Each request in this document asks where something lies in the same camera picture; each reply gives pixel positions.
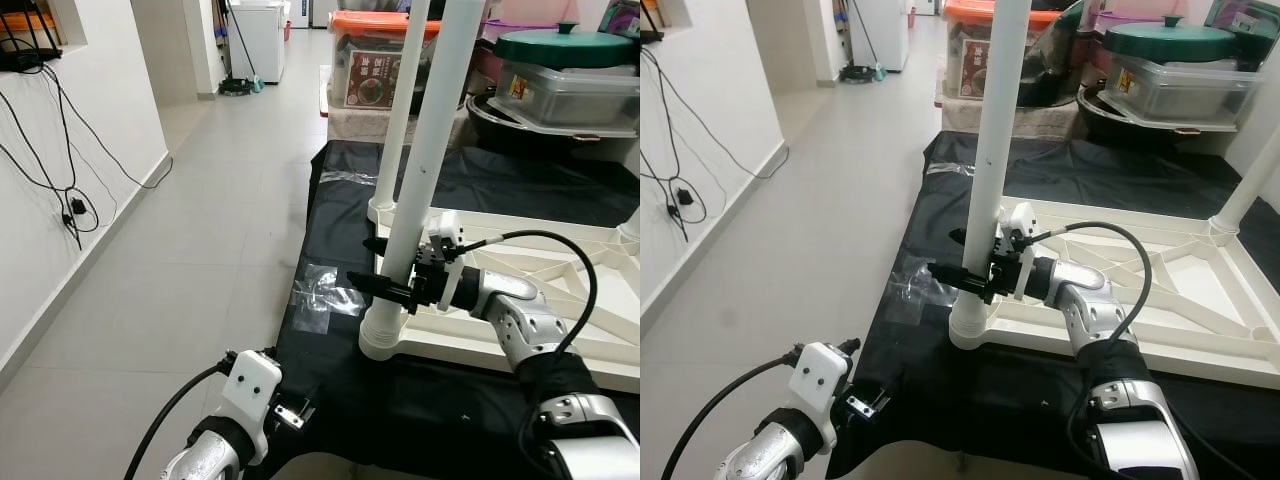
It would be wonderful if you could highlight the black bag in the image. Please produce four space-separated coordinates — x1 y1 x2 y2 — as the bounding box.
1020 0 1101 106
405 0 506 111

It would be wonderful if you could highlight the beige cloth covered bench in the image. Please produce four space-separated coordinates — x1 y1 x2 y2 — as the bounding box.
325 105 481 151
935 100 1086 141

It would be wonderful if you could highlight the container with orange lid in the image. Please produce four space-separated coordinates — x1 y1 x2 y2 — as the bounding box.
942 0 1061 101
328 10 443 113

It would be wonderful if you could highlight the white ribbed plastic table top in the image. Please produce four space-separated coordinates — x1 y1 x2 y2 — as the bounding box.
358 200 641 393
945 198 1280 391

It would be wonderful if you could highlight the box with red print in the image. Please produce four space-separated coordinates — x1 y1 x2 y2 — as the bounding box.
955 40 986 101
345 48 406 109

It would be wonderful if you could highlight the container with green lid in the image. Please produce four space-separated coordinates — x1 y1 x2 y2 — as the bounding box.
1103 15 1241 66
493 22 641 71

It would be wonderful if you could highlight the clear plastic storage box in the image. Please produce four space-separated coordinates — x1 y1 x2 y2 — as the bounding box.
1105 55 1261 126
495 60 641 131

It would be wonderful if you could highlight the black tablecloth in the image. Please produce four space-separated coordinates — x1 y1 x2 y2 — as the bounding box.
245 140 641 480
828 130 1280 480

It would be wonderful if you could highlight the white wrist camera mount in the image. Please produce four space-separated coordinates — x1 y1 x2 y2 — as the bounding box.
1003 202 1041 301
222 350 284 466
428 210 469 311
790 342 853 456

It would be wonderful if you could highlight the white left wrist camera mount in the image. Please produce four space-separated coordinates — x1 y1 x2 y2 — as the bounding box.
222 350 284 466
790 342 853 456

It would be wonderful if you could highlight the thin hanging cable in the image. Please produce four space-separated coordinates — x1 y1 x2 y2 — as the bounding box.
640 120 716 241
40 65 101 231
0 90 101 251
655 50 701 226

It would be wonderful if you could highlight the container with purple lid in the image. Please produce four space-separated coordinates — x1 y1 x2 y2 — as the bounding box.
480 0 611 46
1095 8 1166 41

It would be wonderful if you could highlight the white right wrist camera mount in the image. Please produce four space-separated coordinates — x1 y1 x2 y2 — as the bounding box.
428 210 469 311
1003 202 1041 301

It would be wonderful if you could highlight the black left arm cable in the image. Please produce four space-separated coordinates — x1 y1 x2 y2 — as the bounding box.
125 350 236 480
660 348 806 480

